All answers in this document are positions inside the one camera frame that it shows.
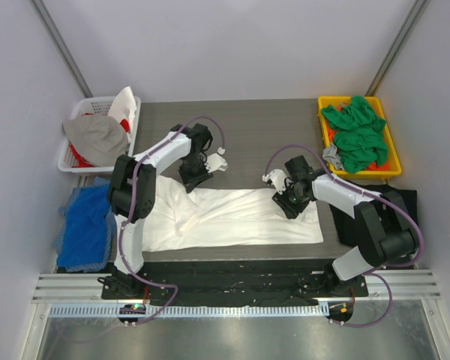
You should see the white t shirt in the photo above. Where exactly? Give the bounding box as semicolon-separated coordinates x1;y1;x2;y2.
142;176;323;252

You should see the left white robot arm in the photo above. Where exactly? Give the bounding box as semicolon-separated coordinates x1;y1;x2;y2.
98;124;213;300

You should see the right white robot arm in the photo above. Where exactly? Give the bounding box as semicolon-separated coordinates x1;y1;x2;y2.
262;156;422;296

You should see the grey cloth in bin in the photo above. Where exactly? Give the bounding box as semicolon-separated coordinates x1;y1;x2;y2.
322;144;344;170

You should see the black folded t shirt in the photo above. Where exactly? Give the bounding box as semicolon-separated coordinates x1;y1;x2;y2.
329;184;419;248

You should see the green t shirt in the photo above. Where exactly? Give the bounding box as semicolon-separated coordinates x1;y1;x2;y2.
320;96;389;173

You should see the white cloth in basket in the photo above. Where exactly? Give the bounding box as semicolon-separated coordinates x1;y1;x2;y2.
107;86;141;128

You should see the grey cloth in basket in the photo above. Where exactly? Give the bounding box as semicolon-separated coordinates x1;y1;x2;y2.
62;115;131;168

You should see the white plastic basket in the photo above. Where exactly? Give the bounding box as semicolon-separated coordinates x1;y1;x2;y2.
57;96;141;176

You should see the red cloth in basket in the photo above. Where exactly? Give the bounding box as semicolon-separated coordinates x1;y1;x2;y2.
70;108;133;169

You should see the blue t shirt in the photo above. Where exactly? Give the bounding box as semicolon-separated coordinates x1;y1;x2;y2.
56;186;117;268

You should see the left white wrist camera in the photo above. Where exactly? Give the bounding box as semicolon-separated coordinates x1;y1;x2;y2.
205;147;228;173

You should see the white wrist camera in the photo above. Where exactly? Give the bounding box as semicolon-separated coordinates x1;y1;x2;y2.
205;147;228;173
262;169;288;194

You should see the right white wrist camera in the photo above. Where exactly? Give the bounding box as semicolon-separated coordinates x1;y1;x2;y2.
262;169;288;194

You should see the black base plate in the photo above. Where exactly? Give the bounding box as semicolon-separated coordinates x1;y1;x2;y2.
119;259;368;308

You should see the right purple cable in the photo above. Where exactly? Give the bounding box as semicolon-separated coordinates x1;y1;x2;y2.
262;143;425;330

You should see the aluminium frame rail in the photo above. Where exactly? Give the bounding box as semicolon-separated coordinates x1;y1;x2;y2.
32;268;441;307

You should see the white slotted cable duct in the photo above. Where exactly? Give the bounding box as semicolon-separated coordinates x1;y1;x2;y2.
49;302;329;319

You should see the right corner aluminium post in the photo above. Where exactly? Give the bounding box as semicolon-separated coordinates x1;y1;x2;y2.
365;0;431;97

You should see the corner aluminium post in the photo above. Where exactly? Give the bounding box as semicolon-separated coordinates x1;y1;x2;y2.
29;0;93;98
365;0;431;97

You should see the left corner aluminium post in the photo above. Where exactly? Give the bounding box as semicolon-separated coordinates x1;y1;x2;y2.
29;0;93;98

